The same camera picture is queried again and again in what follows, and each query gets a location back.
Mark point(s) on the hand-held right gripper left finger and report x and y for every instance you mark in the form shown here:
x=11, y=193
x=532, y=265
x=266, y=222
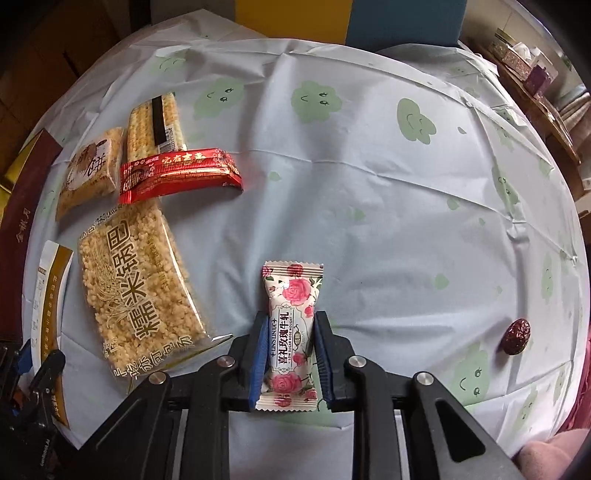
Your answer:
x=258, y=364

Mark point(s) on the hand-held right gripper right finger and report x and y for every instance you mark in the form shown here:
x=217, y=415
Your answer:
x=323, y=364

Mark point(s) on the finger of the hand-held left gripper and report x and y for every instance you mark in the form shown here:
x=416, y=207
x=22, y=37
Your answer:
x=23, y=356
x=48, y=374

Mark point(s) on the rose print candy packet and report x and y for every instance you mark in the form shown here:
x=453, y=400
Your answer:
x=288, y=323

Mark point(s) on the puffed rice cracker packet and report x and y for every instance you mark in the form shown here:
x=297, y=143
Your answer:
x=138, y=286

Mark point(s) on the gold tin box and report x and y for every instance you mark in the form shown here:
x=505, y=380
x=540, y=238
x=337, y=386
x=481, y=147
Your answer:
x=27, y=221

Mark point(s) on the brown cake packet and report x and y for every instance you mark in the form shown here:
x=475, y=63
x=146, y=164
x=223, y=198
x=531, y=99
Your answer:
x=90, y=175

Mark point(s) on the gold edged snack bag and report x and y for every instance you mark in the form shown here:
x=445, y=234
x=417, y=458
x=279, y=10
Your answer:
x=51, y=295

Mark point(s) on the cloud print plastic sheet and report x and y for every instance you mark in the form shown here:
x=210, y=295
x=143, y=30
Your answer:
x=369, y=184

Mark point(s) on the red date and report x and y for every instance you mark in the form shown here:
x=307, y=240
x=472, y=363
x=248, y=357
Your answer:
x=516, y=339

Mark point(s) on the red foil snack bar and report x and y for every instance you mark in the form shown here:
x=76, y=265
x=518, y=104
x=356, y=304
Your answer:
x=180, y=173

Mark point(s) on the yellow cracker bar black stripe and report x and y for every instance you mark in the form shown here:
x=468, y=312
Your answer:
x=147, y=129

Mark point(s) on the wooden bedside table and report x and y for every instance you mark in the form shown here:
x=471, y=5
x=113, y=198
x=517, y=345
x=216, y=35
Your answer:
x=545, y=120

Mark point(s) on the grey yellow blue headboard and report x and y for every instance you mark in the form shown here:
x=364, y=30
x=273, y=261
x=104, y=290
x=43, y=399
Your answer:
x=369, y=18

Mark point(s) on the purple box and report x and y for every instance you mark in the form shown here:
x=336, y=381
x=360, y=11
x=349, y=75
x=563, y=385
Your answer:
x=542, y=79

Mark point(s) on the pink floral tissue box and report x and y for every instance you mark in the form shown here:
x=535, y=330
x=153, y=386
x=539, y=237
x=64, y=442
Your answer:
x=519, y=62

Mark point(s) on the green white box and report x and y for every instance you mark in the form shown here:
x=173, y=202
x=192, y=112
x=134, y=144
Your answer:
x=503, y=39

